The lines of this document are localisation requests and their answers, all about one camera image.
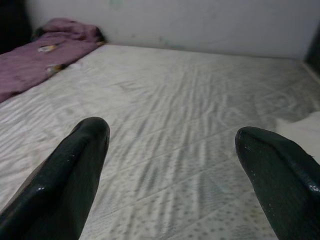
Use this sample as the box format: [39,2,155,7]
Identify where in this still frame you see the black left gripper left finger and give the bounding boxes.
[0,116,111,240]

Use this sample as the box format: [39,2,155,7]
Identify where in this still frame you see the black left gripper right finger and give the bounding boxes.
[234,126,320,240]

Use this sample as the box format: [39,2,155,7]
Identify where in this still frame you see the white pillow with green tag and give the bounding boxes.
[274,111,320,166]

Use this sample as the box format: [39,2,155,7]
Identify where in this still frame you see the purple cartoon print blanket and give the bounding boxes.
[0,17,106,103]

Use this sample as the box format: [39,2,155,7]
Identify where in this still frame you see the white quilted mattress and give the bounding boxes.
[0,43,320,240]

